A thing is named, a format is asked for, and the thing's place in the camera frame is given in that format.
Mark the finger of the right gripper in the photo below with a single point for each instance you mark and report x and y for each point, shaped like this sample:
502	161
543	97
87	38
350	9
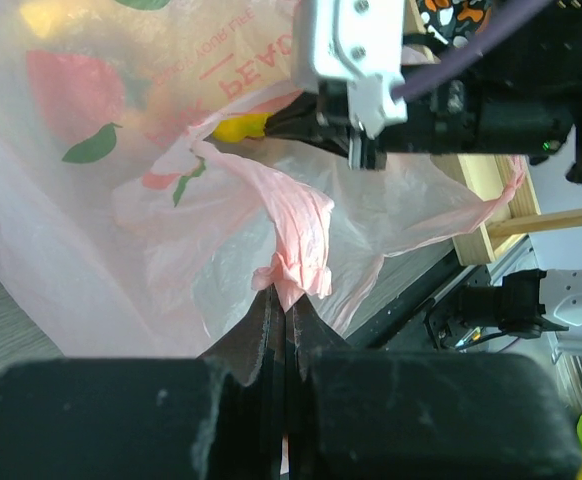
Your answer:
307	120

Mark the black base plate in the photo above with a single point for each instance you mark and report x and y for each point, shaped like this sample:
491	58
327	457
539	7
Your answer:
407	308

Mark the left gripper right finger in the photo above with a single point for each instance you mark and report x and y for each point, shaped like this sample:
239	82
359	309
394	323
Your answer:
369	414

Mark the small yellow banana bunch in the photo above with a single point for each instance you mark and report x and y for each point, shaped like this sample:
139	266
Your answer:
234	129

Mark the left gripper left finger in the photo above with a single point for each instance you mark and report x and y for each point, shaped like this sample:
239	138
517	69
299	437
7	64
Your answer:
217	416

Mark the wooden tray frame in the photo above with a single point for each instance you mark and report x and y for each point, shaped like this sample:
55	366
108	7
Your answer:
511	210

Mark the pink plastic bag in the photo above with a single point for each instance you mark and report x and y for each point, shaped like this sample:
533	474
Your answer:
127	230

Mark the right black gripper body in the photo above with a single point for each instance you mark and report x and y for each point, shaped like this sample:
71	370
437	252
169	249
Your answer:
442	121

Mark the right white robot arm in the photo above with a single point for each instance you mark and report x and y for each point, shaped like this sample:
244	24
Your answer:
426	62

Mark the patterned orange black fabric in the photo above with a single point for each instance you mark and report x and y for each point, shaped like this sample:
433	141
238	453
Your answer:
455	22

